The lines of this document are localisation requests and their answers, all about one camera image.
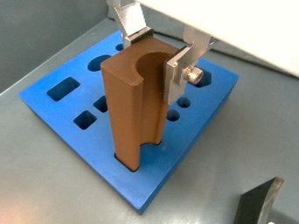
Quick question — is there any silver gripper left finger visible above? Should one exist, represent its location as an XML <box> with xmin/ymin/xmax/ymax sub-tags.
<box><xmin>110</xmin><ymin>0</ymin><xmax>154</xmax><ymax>48</ymax></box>

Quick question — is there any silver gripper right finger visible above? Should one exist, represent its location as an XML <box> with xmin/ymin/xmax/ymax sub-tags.
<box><xmin>163</xmin><ymin>26</ymin><xmax>216</xmax><ymax>105</ymax></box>

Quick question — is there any brown arch-shaped block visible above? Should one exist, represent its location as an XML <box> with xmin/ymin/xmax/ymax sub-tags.
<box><xmin>100</xmin><ymin>37</ymin><xmax>176</xmax><ymax>171</ymax></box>

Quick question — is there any dark grey arch block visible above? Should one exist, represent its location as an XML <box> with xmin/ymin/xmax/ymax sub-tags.
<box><xmin>234</xmin><ymin>177</ymin><xmax>284</xmax><ymax>224</ymax></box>

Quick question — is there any blue foam shape-sorting board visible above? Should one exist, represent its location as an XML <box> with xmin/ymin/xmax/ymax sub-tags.
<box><xmin>20</xmin><ymin>32</ymin><xmax>239</xmax><ymax>214</ymax></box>

